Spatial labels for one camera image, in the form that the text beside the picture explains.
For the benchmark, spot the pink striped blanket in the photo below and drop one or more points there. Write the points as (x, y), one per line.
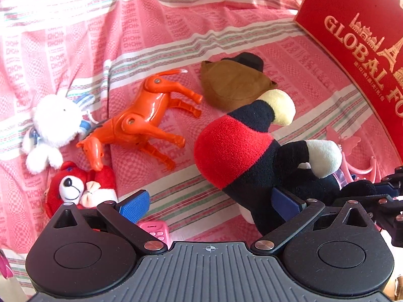
(157, 22)

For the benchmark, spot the red gift box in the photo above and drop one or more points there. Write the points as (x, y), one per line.
(346, 6)

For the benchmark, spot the pink toy phone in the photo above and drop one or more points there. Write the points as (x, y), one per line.
(154, 229)

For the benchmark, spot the pink butterfly headband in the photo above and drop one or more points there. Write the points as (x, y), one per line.
(349, 143)

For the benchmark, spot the black and red plush mouse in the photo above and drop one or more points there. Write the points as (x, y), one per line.
(233, 151)

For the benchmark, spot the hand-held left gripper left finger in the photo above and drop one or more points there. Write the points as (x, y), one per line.
(135, 206)

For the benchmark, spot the small black hat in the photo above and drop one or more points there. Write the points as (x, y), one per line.
(248, 61)

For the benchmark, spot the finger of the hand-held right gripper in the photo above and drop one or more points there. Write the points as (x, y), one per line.
(362, 199)
(388, 188)

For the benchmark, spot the orange plastic toy horse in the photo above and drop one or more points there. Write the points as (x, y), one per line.
(141, 110)

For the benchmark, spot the brown cloth pouch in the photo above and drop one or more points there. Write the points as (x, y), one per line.
(233, 85)

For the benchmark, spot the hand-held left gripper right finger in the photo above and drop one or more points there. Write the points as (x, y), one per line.
(285, 204)

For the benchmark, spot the white plush bunny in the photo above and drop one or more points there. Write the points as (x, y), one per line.
(53, 119)

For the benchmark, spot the red plush bear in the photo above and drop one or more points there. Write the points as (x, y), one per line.
(104, 179)

